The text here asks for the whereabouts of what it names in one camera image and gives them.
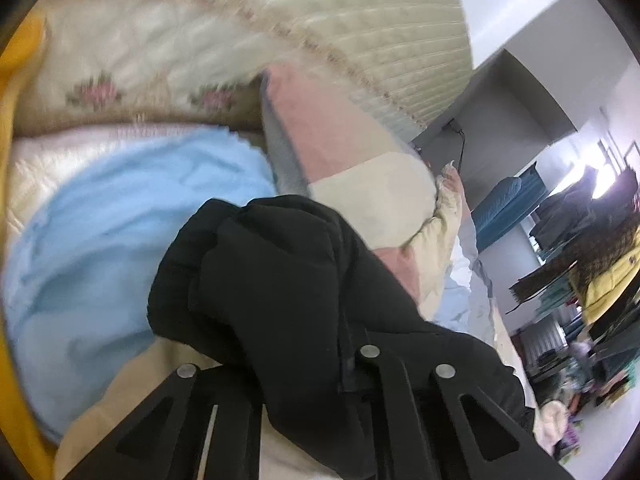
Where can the grey suitcase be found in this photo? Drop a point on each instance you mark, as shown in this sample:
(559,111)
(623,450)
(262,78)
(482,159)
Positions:
(545,345)

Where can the black hanging coat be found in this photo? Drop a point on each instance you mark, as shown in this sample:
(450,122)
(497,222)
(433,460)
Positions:
(575,215)

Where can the white fluffy cloth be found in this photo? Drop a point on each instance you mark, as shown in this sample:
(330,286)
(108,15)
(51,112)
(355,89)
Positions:
(550,420)

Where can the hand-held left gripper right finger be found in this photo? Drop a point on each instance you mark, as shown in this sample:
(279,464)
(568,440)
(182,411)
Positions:
(395,400)

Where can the light blue pillow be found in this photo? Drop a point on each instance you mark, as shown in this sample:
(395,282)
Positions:
(100,240)

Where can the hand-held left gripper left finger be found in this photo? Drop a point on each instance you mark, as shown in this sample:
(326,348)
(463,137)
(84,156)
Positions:
(235,410)

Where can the grey wall cabinet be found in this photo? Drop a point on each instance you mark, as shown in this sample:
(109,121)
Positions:
(500,105)

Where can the cream floral quilt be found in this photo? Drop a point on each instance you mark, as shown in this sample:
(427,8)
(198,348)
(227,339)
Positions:
(125,50)

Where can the cream padded headboard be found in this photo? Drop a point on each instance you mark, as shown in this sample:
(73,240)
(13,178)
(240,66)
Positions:
(375,25)

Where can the black sweater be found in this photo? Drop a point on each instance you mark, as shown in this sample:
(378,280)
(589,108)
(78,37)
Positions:
(280,280)

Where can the patchwork checked blanket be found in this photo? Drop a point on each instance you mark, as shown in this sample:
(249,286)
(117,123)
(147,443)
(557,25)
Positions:
(360,195)

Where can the blue curtain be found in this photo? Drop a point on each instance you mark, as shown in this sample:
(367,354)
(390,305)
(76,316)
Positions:
(500,205)

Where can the brown plaid scarf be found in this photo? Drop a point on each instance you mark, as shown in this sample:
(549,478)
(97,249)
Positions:
(590,255)

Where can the yellow jacket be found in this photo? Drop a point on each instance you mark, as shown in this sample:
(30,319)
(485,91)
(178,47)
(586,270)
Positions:
(615,275)

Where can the yellow crown pillow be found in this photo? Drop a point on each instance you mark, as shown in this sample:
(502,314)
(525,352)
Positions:
(20,65)

